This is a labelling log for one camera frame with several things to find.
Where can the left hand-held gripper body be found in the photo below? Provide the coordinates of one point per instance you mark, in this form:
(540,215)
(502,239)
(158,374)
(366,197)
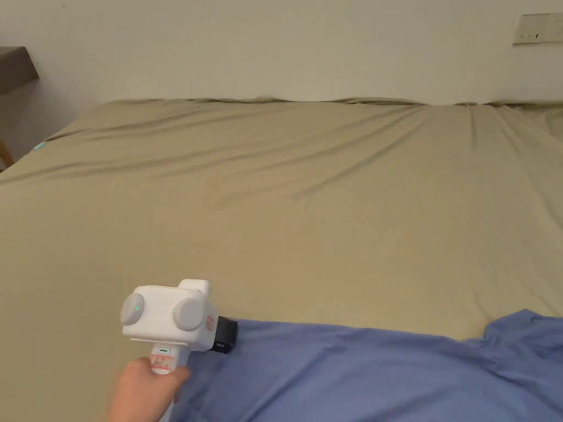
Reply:
(167,318)

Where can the blue shirt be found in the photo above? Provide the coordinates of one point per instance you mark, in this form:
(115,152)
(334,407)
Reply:
(374,373)

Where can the person's left hand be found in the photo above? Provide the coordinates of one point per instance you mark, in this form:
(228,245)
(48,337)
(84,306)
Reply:
(140,389)

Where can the bed with beige sheet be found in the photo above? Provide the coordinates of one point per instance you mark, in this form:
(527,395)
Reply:
(272,211)

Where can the wall socket panel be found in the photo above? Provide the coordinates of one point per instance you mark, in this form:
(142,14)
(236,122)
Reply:
(538,29)

